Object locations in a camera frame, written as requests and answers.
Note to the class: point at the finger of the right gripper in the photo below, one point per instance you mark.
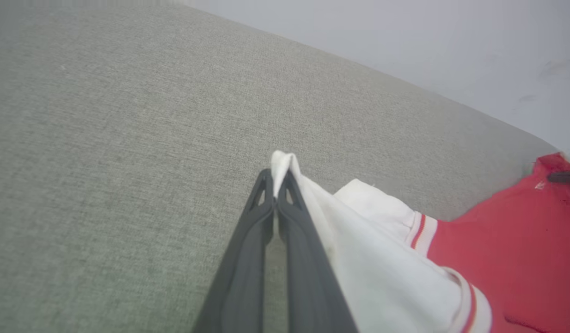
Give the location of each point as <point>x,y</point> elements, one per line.
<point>566,177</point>

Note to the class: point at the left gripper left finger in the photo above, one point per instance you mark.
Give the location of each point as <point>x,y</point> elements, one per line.
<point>241,277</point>

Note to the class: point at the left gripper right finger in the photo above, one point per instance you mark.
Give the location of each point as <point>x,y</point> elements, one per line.
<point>308,277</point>

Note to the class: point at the red and white basketball jersey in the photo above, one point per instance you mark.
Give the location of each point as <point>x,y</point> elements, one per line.
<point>497,259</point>

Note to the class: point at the grey fabric sofa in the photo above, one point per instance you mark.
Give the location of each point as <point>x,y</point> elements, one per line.
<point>127,162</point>

